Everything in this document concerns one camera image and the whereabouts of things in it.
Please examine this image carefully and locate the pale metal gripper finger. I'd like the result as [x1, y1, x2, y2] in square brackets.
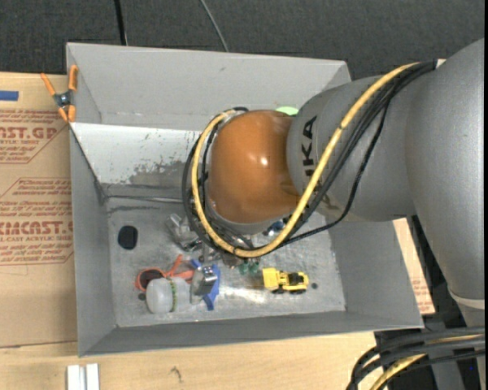
[202, 264, 220, 287]
[190, 272, 212, 305]

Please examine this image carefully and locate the blue plastic clip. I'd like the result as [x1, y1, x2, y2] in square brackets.
[189, 258, 221, 311]

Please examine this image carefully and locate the white plastic jar, green band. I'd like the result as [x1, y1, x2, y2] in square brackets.
[145, 276, 193, 314]

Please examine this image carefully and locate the clear glass thing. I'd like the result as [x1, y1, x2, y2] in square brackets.
[165, 213, 201, 252]

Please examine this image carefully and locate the yellow toy truck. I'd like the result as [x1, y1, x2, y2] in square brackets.
[261, 267, 311, 295]

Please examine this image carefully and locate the black oval pad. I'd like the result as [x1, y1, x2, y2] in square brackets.
[117, 225, 140, 251]

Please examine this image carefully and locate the brown cardboard board, red print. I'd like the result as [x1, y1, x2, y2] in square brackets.
[0, 71, 79, 349]

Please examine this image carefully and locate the grey metal bin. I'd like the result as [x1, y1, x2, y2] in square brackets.
[66, 41, 425, 358]

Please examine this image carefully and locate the black cylinder on white bracket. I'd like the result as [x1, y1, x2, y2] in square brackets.
[263, 217, 288, 237]

